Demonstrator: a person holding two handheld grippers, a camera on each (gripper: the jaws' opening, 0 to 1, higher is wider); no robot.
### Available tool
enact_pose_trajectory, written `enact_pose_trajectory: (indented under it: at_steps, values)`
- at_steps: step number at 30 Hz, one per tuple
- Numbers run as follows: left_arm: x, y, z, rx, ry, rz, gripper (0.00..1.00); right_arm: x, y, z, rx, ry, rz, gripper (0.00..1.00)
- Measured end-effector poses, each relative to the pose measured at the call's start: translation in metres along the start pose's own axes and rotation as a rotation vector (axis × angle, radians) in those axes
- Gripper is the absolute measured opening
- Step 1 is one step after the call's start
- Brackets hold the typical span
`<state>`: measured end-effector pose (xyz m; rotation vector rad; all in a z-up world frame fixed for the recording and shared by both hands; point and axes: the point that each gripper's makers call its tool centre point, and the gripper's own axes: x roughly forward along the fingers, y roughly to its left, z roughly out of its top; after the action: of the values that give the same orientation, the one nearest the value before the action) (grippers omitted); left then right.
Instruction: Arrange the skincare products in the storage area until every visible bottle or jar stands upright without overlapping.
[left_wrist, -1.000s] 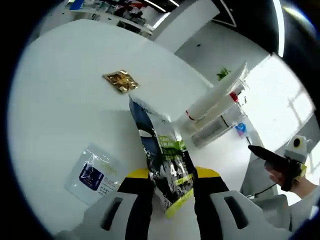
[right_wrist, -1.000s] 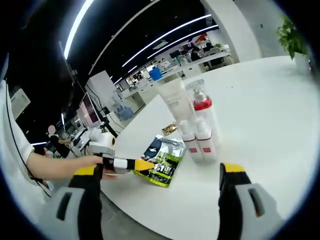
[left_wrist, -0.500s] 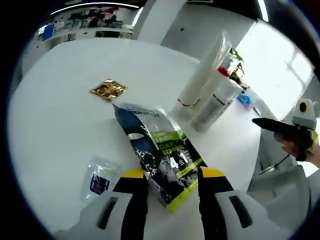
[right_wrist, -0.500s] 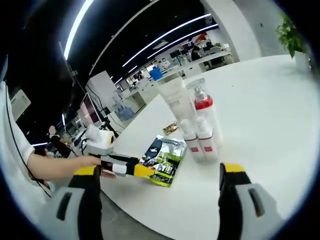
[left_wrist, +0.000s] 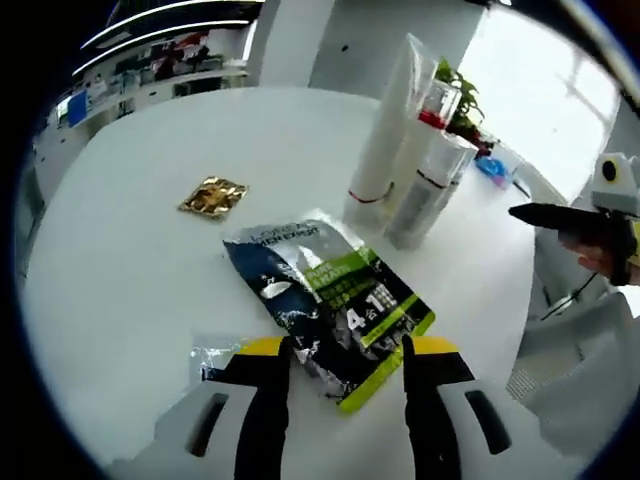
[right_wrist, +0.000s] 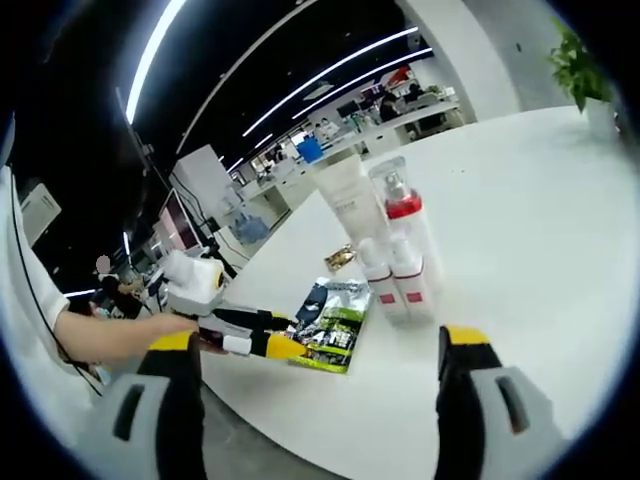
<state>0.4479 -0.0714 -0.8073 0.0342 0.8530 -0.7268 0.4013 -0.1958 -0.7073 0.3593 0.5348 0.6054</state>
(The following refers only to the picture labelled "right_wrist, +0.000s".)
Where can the red collar pump skincare bottle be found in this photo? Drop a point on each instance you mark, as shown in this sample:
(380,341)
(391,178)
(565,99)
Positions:
(410,215)

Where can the black green skincare sachet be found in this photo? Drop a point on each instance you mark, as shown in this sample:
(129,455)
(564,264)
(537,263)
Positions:
(332,325)

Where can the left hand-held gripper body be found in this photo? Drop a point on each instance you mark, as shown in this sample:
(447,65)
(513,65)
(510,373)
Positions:
(192,287)

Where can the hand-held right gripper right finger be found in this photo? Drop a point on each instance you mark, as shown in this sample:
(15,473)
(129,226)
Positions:
(462,400)

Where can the white tall cabinet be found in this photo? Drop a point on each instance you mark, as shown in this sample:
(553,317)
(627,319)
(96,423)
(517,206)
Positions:
(200,180)

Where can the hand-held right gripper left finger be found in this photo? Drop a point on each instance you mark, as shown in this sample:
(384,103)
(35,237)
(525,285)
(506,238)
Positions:
(180,405)

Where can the blue box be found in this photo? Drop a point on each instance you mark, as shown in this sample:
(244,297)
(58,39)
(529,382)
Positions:
(309,150)

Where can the blue water jugs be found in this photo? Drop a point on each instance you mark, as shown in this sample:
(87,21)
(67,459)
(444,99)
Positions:
(250,230)

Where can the white office counter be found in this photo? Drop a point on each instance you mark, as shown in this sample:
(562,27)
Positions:
(390,125)

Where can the small white skincare bottle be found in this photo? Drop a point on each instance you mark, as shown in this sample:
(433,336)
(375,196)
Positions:
(379,295)
(412,295)

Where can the wide ceiling light panel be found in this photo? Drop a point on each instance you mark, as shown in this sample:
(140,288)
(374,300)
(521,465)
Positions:
(155,55)

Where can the gold foil skincare sachet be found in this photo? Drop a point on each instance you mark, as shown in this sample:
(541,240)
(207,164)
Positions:
(340,256)

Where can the person's left hand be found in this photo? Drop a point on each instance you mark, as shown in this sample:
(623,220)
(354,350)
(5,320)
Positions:
(175,324)

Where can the white skincare tube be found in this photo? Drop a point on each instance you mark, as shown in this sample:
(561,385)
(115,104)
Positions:
(345,200)

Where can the long ceiling light strip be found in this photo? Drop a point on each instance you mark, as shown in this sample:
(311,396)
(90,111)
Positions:
(360,82)
(330,80)

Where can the green potted plant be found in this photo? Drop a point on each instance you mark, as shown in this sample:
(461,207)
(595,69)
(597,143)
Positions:
(580,65)

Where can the pink screen monitor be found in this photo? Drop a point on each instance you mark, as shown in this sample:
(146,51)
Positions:
(180,220)

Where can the person in white shirt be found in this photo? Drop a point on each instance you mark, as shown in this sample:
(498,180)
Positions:
(25,300)

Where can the ceiling air conditioner unit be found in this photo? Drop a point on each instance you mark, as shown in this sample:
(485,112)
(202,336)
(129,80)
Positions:
(40,215)

